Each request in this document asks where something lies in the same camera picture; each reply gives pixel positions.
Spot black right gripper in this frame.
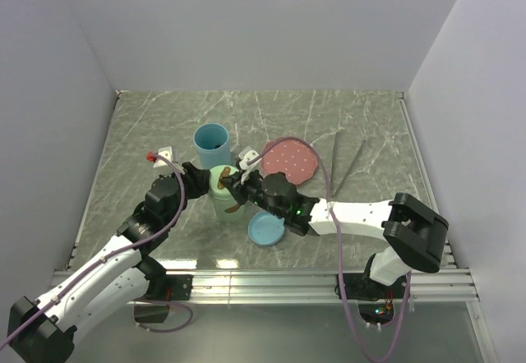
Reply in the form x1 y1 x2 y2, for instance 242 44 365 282
220 168 286 220

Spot green round lid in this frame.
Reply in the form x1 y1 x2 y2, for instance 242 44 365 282
208 164 243 200

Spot green cylindrical container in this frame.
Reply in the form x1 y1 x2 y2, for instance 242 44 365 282
210 196 245 222

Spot blue cylindrical container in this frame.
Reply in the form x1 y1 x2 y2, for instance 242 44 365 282
194 123 232 169

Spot blue round lid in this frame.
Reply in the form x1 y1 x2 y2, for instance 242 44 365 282
248 211 285 246

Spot metal serving tongs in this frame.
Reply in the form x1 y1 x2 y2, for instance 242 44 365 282
330 131 367 198

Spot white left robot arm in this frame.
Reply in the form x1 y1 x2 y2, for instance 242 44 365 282
4 162 210 362

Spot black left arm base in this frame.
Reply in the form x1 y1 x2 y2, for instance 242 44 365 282
133 274 194 333

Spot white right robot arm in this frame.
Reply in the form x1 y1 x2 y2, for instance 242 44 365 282
200 168 449 297

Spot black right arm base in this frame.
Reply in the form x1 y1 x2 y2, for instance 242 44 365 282
343 255 408 327

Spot pink dotted plate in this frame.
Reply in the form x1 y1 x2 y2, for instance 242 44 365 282
261 140 318 186

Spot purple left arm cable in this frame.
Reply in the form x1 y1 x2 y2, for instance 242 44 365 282
0 153 194 347

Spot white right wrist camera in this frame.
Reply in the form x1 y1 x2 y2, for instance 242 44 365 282
238 146 260 185

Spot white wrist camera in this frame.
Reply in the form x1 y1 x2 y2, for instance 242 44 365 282
238 146 260 185
146 145 183 174

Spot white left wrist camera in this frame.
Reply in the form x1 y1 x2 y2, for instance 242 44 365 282
146 145 183 174

